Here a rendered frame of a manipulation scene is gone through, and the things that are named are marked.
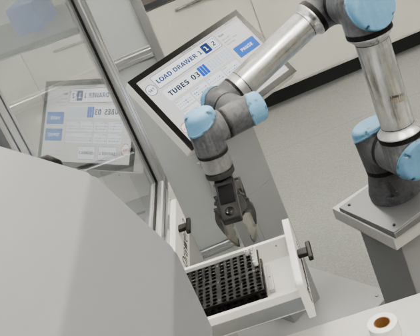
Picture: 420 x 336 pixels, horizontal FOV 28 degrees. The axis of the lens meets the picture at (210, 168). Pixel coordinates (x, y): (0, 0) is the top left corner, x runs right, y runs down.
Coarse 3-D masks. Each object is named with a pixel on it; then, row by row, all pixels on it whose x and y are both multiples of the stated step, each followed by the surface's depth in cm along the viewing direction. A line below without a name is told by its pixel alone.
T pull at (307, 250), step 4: (308, 244) 205; (304, 248) 204; (308, 248) 204; (300, 252) 203; (304, 252) 203; (308, 252) 202; (312, 252) 203; (300, 256) 203; (304, 256) 203; (308, 256) 201; (312, 256) 200
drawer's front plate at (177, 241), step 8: (176, 200) 248; (176, 208) 244; (176, 216) 240; (176, 224) 236; (176, 232) 232; (184, 232) 243; (176, 240) 228; (184, 240) 239; (176, 248) 225; (184, 256) 231; (184, 264) 228
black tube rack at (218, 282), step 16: (240, 256) 214; (192, 272) 216; (208, 272) 213; (224, 272) 210; (240, 272) 208; (208, 288) 207; (224, 288) 204; (240, 288) 202; (256, 288) 199; (208, 304) 201; (224, 304) 200; (240, 304) 201
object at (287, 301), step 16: (272, 240) 216; (224, 256) 218; (272, 256) 218; (288, 256) 217; (288, 272) 211; (288, 288) 206; (256, 304) 195; (272, 304) 195; (288, 304) 195; (224, 320) 197; (240, 320) 197; (256, 320) 197; (272, 320) 197
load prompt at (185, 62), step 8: (208, 40) 285; (216, 40) 286; (200, 48) 283; (208, 48) 284; (216, 48) 284; (184, 56) 280; (192, 56) 280; (200, 56) 281; (176, 64) 277; (184, 64) 278; (192, 64) 279; (160, 72) 274; (168, 72) 275; (176, 72) 276; (184, 72) 277; (152, 80) 272; (160, 80) 273; (168, 80) 274; (160, 88) 272
